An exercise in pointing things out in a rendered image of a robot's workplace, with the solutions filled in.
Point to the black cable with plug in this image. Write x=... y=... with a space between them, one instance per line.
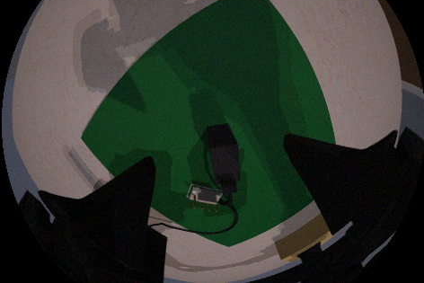
x=223 y=150

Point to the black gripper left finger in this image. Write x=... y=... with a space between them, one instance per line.
x=115 y=216

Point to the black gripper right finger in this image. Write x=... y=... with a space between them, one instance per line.
x=337 y=176

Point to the green circuit board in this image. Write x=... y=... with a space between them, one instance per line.
x=234 y=62

